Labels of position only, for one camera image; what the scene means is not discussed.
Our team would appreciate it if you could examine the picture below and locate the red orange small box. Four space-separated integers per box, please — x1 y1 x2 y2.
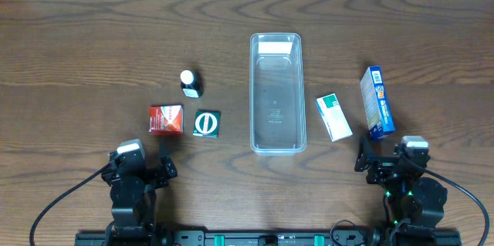
148 105 184 135

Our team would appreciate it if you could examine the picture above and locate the dark bottle white cap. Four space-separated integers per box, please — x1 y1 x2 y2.
180 70 203 99

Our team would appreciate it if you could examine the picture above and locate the blue tall carton box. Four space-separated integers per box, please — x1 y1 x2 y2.
360 66 395 141

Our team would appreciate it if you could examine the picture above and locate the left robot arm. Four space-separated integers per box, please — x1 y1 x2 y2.
101 139 178 245

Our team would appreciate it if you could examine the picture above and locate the green box white circle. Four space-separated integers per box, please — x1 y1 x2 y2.
193 110 221 138

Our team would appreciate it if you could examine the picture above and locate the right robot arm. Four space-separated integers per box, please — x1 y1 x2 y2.
354 136 448 229

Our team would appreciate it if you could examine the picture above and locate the clear plastic container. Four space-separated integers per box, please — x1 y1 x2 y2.
249 32 307 157

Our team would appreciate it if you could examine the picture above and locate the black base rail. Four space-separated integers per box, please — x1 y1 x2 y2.
74 229 462 246

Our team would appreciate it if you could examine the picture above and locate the white green medicine box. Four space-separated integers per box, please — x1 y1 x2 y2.
316 93 353 142

